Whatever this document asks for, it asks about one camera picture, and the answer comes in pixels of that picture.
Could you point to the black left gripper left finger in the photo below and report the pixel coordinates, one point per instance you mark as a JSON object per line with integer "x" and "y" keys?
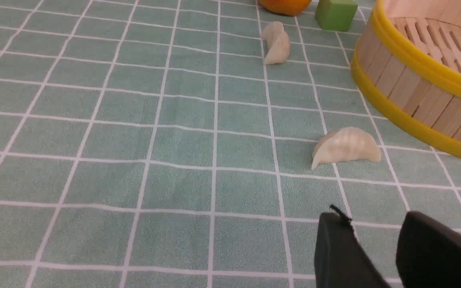
{"x": 340, "y": 261}

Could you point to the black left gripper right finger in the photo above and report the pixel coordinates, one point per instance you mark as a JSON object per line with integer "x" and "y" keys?
{"x": 428, "y": 253}

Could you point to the white dumpling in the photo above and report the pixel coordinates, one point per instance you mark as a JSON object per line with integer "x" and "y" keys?
{"x": 345, "y": 145}
{"x": 278, "y": 43}

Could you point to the bamboo steamer tray yellow rim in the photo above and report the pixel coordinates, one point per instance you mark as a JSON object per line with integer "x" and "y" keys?
{"x": 407, "y": 63}

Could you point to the green cube block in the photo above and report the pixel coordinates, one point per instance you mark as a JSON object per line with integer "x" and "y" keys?
{"x": 335, "y": 15}

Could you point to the green checkered tablecloth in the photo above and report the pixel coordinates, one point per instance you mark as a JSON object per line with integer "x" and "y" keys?
{"x": 145, "y": 144}

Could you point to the orange red toy pear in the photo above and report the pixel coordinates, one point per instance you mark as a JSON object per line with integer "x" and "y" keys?
{"x": 285, "y": 7}

